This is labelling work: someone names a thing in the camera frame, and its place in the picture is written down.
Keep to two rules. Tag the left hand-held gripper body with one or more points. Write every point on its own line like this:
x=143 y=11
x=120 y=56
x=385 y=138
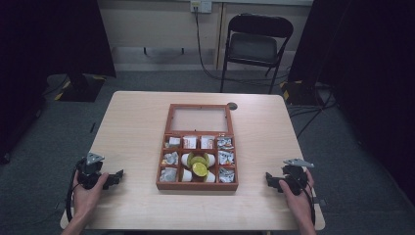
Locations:
x=89 y=171

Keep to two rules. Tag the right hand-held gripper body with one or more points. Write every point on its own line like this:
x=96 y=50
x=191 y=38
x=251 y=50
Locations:
x=295 y=176

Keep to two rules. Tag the person's right hand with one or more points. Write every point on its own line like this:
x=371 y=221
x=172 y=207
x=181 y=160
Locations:
x=297 y=199

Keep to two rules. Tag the person's left hand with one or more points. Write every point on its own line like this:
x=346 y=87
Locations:
x=85 y=197

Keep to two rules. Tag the silver packet with blue print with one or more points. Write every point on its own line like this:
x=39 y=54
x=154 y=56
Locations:
x=225 y=143
x=226 y=175
x=226 y=157

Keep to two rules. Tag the small white cup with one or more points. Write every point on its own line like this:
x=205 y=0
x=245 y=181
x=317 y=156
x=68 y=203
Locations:
x=186 y=175
x=211 y=159
x=210 y=177
x=185 y=159

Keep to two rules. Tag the bright green round lid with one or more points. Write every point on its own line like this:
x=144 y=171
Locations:
x=199 y=169

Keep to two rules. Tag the white and red packet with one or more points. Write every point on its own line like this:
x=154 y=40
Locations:
x=189 y=142
x=207 y=142

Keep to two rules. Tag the dark green round lid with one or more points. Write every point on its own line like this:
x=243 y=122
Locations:
x=198 y=160

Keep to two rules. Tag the black stand base with tape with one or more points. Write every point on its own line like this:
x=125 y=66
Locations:
x=81 y=88
x=295 y=93

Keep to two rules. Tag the wooden compartment box with lid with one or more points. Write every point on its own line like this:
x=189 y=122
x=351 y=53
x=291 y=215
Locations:
x=199 y=130

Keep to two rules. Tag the black curtain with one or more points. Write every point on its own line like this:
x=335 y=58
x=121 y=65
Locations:
x=359 y=65
x=49 y=49

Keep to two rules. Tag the black folding chair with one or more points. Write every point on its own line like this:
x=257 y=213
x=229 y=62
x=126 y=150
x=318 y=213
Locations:
x=254 y=49

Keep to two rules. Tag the white wall socket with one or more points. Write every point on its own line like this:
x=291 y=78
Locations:
x=201 y=6

